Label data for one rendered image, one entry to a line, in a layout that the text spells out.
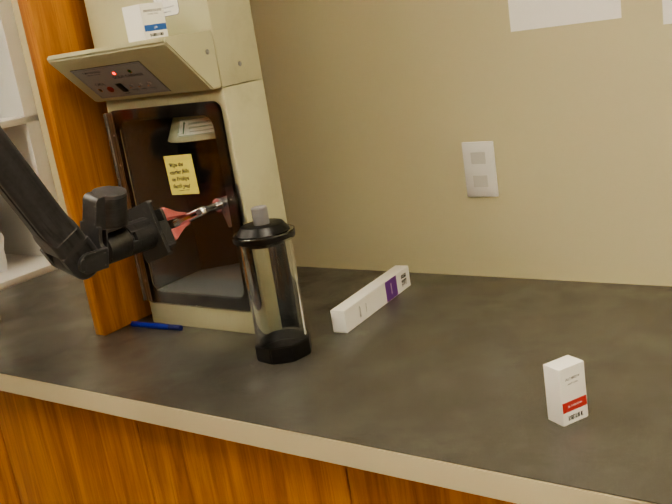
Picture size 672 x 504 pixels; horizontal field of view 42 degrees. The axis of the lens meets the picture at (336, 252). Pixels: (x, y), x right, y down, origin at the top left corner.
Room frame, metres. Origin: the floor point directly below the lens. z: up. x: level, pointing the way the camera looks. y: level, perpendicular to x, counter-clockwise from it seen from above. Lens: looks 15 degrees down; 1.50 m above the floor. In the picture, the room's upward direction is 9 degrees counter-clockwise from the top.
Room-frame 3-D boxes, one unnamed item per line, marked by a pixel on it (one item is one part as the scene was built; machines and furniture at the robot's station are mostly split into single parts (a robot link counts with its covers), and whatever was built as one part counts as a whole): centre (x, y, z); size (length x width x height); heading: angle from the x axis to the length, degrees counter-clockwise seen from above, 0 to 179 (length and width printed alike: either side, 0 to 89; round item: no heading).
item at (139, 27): (1.59, 0.27, 1.54); 0.05 x 0.05 x 0.06; 48
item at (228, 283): (1.66, 0.28, 1.19); 0.30 x 0.01 x 0.40; 52
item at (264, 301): (1.46, 0.12, 1.06); 0.11 x 0.11 x 0.21
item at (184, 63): (1.62, 0.31, 1.46); 0.32 x 0.12 x 0.10; 52
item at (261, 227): (1.46, 0.12, 1.18); 0.09 x 0.09 x 0.07
